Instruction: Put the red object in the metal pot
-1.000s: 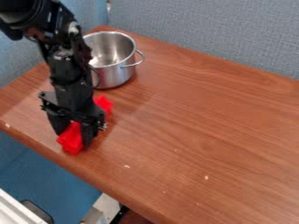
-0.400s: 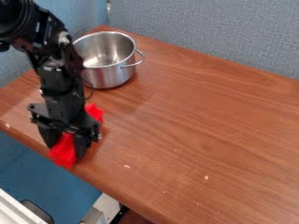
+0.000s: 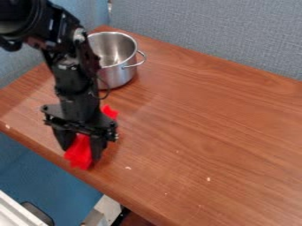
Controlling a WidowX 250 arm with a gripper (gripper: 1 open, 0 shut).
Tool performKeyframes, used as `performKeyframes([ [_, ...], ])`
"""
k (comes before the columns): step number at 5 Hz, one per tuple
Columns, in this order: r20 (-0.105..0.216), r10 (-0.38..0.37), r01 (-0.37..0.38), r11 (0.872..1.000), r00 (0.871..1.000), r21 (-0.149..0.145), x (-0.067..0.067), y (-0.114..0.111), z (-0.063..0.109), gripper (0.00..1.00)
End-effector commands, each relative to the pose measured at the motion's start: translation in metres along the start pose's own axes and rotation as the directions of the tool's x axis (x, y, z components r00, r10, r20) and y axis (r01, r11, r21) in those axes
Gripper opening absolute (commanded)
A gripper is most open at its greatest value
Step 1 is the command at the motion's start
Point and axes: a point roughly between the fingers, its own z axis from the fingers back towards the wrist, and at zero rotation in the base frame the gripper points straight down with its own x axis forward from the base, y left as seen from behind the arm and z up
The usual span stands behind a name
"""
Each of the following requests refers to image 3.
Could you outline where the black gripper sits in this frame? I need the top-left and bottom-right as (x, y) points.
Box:
(40, 91), (117, 162)

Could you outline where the red plastic block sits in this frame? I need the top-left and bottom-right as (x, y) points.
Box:
(63, 103), (120, 171)

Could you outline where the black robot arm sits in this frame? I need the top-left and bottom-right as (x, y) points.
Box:
(0, 0), (117, 161)

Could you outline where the metal pot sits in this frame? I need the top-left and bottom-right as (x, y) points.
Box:
(88, 32), (145, 90)

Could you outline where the white radiator panel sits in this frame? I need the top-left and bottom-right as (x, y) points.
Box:
(0, 190), (48, 226)

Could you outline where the white table leg bracket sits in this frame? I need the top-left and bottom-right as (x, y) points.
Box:
(80, 195), (121, 226)

